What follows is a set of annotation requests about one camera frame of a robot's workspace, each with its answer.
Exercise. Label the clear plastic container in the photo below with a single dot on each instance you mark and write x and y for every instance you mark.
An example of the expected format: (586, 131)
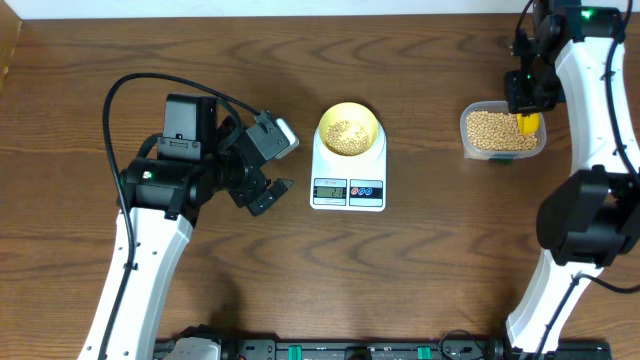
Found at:
(472, 152)

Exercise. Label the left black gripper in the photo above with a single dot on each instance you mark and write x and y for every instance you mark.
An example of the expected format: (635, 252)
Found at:
(254, 183)

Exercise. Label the soybeans in container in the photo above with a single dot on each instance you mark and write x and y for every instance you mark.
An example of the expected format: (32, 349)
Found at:
(497, 131)

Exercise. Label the pale yellow bowl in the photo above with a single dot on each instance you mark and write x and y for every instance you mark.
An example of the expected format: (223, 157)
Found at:
(350, 111)

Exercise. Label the yellow measuring scoop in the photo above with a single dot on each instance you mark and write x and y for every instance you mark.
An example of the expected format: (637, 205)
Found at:
(528, 124)

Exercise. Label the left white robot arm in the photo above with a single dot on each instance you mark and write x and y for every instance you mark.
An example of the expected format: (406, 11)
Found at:
(203, 149)

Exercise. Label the white digital kitchen scale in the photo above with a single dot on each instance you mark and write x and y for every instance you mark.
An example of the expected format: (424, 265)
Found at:
(349, 183)

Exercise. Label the soybeans in bowl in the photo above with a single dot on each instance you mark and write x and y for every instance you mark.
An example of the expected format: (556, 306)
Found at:
(348, 138)

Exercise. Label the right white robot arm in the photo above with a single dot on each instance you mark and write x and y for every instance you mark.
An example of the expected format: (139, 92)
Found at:
(574, 55)

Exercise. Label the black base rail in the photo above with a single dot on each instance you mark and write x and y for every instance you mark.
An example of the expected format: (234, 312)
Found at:
(263, 349)

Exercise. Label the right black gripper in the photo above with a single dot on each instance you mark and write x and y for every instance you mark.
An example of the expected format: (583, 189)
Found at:
(519, 103)

